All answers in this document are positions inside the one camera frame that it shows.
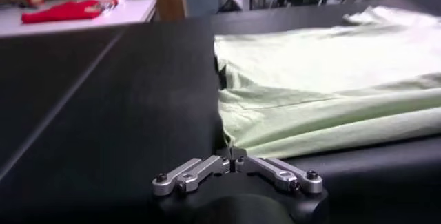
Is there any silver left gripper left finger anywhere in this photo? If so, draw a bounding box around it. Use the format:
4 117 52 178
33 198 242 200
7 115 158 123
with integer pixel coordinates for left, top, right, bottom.
152 155 231 197

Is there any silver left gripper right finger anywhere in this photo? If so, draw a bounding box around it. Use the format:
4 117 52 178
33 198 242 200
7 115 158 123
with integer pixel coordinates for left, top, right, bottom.
230 146 324 194

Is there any light green t-shirt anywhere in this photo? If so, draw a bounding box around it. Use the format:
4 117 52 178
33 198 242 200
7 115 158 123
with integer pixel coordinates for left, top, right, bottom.
213 4 441 160

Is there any white side table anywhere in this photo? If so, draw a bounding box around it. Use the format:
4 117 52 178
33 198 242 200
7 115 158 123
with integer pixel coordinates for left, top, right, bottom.
0 0 158 39

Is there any black smooth table cover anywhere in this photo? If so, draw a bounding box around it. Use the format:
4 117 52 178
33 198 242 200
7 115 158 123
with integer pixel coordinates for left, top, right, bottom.
0 27 127 174

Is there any red folded shirt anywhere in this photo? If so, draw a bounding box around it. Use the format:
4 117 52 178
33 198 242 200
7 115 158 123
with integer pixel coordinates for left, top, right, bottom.
21 0 119 25

